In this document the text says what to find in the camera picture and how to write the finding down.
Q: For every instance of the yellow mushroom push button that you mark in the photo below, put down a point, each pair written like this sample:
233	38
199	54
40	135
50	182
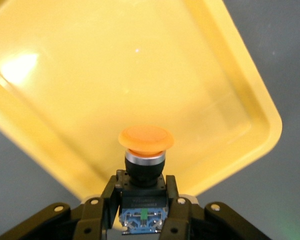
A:
145	140

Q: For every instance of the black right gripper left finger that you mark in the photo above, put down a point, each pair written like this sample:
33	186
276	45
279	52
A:
90	220

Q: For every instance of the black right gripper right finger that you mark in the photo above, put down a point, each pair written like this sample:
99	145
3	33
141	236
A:
185	220

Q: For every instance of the yellow plastic tray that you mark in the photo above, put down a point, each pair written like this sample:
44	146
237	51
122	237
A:
115	75

